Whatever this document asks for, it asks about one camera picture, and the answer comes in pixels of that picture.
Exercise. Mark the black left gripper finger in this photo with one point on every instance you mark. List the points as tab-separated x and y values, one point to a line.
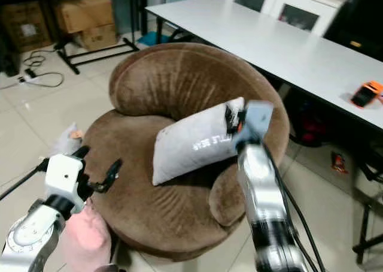
80	153
112	173

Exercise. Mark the grey pillow white lettering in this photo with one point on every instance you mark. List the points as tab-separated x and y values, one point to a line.
191	146

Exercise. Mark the pink pillow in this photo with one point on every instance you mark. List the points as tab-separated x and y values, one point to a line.
90	239

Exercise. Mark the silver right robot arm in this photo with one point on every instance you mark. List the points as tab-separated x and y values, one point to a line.
266	206

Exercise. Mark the pale grey pillow orange patch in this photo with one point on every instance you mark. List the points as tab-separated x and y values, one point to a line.
66	141

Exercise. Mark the brown round plush sofa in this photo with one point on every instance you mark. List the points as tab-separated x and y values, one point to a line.
173	221

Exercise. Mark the red black bag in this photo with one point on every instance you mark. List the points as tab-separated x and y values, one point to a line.
311	128

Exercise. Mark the long white table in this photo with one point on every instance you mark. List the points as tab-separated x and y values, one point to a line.
269	41

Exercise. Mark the white power strip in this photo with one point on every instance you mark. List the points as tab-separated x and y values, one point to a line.
29	76

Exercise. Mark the small orange packet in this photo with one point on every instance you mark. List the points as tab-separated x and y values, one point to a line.
339	163

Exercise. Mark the teal flat mat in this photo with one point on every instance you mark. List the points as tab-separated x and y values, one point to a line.
151	39

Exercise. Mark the small printed cardboard box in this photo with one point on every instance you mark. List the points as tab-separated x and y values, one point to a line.
100	37

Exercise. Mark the white cabinet glass doors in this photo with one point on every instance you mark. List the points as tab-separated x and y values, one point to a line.
287	8

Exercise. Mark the orange black handheld device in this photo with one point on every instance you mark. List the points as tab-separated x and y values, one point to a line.
368	94

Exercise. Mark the cardboard box white label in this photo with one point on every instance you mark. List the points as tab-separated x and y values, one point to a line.
27	26

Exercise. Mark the large plain cardboard box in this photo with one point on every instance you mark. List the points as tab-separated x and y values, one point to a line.
85	12

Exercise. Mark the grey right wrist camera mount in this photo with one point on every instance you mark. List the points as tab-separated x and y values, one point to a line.
256	122

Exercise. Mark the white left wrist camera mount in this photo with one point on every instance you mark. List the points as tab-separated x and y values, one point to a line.
64	176

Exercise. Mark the black chair frame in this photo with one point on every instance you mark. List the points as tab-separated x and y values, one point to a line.
368	206

